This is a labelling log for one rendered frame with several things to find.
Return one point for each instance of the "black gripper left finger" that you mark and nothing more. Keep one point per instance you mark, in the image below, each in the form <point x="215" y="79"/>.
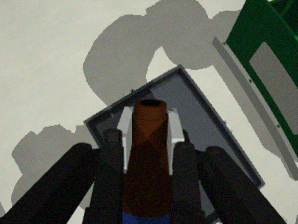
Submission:
<point x="56" y="195"/>

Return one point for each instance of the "dark grey tray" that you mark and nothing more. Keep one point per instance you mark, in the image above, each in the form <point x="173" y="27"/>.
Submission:
<point x="197" y="116"/>

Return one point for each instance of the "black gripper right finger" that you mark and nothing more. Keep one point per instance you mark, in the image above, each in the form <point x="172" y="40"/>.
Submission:
<point x="233" y="195"/>

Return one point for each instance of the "green crate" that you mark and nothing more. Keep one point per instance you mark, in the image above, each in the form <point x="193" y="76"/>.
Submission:
<point x="264" y="42"/>

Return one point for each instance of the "brown bottle with blue label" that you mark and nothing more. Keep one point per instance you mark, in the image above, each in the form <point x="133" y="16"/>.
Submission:
<point x="147" y="184"/>

